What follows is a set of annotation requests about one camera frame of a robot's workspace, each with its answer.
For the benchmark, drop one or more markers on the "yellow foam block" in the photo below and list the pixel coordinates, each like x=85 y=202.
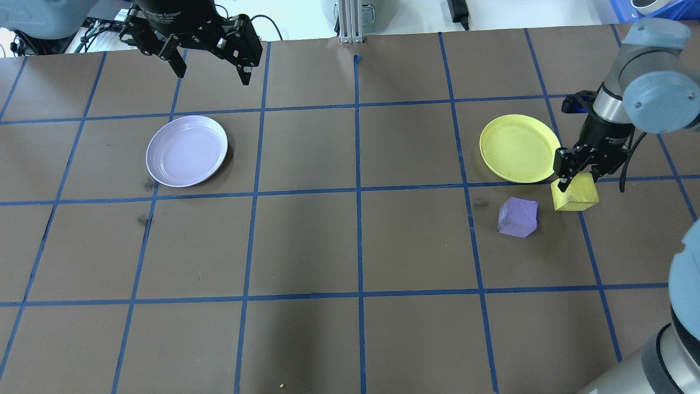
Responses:
x=577 y=200

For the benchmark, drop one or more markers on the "purple foam block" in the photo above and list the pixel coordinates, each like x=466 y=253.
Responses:
x=517 y=218

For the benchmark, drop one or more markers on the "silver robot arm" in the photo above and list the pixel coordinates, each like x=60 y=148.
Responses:
x=656 y=93
x=44 y=19

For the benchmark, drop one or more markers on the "yellow round plate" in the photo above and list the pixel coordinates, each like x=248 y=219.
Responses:
x=514 y=148

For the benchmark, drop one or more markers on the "purple round plate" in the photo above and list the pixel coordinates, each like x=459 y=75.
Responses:
x=186 y=152

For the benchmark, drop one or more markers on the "white round object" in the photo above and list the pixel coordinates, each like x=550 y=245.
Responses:
x=648 y=5

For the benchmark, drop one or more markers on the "grey round container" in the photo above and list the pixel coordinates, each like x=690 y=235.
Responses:
x=383 y=15

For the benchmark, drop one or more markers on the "blue plastic box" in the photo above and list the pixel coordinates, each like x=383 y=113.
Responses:
x=683 y=10

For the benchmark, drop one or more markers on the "black power adapter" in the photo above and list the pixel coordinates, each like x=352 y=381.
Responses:
x=458 y=11

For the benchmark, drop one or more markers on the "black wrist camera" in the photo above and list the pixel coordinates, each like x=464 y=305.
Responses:
x=579 y=103

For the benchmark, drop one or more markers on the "aluminium frame post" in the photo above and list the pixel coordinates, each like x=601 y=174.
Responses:
x=350 y=22

